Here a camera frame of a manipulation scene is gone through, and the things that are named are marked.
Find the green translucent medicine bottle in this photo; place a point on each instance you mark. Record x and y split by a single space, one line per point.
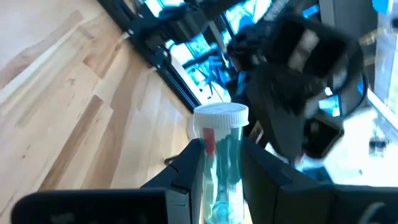
227 174

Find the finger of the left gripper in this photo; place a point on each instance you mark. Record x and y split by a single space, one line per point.
323 140
286 130

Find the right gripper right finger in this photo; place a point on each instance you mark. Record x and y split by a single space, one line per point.
267 186

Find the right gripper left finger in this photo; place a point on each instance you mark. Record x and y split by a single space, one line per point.
183 186

